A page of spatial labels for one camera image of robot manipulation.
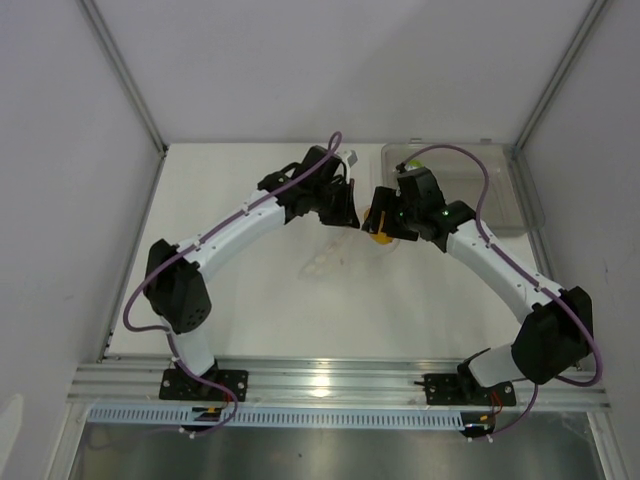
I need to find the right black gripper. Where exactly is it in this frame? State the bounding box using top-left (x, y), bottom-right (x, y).
top-left (362, 187), bottom-right (420, 242)

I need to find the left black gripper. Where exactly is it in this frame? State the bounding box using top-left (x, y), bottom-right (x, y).
top-left (311, 178), bottom-right (359, 229)

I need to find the orange fruit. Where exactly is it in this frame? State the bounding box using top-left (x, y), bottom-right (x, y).
top-left (368, 212), bottom-right (395, 245)

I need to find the clear zip top bag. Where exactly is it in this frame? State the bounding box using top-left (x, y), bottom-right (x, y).
top-left (299, 227), bottom-right (400, 280)

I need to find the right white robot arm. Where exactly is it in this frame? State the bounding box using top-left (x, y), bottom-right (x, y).
top-left (362, 168), bottom-right (599, 404)

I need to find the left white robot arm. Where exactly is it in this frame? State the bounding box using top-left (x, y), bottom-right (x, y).
top-left (142, 145), bottom-right (360, 400)

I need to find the clear plastic food container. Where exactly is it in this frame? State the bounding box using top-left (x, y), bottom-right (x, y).
top-left (381, 142), bottom-right (545, 237)

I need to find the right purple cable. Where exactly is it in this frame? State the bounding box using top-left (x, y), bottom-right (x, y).
top-left (394, 144), bottom-right (604, 444)

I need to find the purple cable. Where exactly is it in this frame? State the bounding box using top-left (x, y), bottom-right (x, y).
top-left (394, 144), bottom-right (604, 444)
top-left (122, 131), bottom-right (344, 441)

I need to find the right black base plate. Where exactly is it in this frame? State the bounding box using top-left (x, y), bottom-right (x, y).
top-left (414, 373), bottom-right (517, 407)

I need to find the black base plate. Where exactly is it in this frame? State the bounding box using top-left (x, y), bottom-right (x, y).
top-left (158, 368), bottom-right (249, 402)
top-left (414, 373), bottom-right (517, 407)

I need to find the aluminium mounting rail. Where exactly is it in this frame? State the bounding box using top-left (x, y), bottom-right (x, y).
top-left (67, 355), bottom-right (612, 412)

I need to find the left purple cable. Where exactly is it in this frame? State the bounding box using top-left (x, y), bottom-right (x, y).
top-left (122, 131), bottom-right (344, 441)

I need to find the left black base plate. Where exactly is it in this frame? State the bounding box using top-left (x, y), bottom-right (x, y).
top-left (158, 368), bottom-right (249, 402)

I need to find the slotted white cable duct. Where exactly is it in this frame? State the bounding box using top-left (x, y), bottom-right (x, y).
top-left (87, 404), bottom-right (465, 431)

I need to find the left aluminium frame post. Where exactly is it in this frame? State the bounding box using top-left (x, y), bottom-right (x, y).
top-left (76, 0), bottom-right (168, 156)

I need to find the aluminium frame post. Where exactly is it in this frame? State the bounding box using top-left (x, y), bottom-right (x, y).
top-left (512, 0), bottom-right (613, 155)
top-left (76, 0), bottom-right (168, 156)

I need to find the right aluminium frame post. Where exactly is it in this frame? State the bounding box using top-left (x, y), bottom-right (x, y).
top-left (512, 0), bottom-right (613, 155)

